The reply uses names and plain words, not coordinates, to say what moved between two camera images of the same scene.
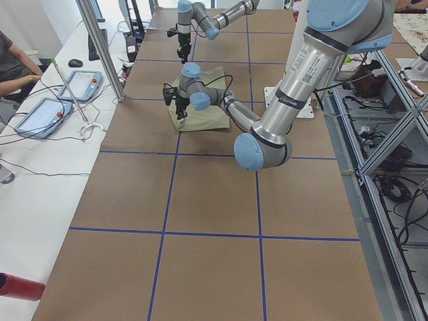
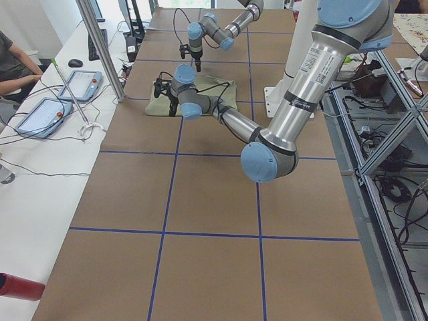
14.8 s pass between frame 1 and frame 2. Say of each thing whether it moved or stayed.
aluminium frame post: stayed
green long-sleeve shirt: moved
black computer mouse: stayed
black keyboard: stayed
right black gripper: moved
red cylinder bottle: stayed
